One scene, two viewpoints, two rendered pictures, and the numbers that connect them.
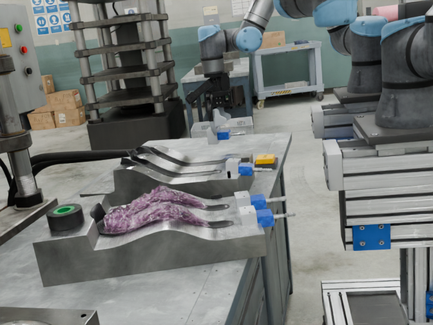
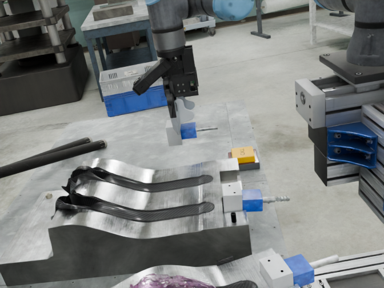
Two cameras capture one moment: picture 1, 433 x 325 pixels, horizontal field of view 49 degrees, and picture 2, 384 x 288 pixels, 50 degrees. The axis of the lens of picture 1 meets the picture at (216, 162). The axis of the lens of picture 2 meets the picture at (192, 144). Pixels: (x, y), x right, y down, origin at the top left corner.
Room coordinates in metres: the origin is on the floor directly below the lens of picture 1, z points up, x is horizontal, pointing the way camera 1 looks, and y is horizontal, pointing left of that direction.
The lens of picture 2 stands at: (0.68, 0.13, 1.36)
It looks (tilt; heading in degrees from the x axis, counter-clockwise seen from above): 26 degrees down; 350
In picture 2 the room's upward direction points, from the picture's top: 9 degrees counter-clockwise
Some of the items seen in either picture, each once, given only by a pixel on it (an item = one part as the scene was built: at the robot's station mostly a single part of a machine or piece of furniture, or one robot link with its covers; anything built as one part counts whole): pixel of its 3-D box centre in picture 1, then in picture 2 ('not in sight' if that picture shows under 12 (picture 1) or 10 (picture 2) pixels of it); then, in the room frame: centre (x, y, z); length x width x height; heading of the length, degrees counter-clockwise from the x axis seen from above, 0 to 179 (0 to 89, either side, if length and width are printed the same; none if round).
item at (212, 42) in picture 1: (211, 42); (164, 4); (1.64, -0.03, 1.25); 0.09 x 0.08 x 0.11; 96
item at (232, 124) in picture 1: (223, 131); (131, 78); (4.61, -0.10, 0.28); 0.61 x 0.41 x 0.15; 84
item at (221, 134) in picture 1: (227, 134); (192, 130); (1.64, -0.05, 0.93); 0.13 x 0.05 x 0.05; 74
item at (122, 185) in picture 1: (169, 175); (129, 208); (1.45, 0.15, 0.87); 0.50 x 0.26 x 0.14; 75
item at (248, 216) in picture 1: (268, 217); not in sight; (1.05, -0.11, 0.86); 0.13 x 0.05 x 0.05; 92
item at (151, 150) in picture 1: (170, 160); (131, 191); (1.44, 0.14, 0.92); 0.35 x 0.16 x 0.09; 75
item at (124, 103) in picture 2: not in sight; (135, 95); (4.61, -0.10, 0.11); 0.61 x 0.41 x 0.22; 84
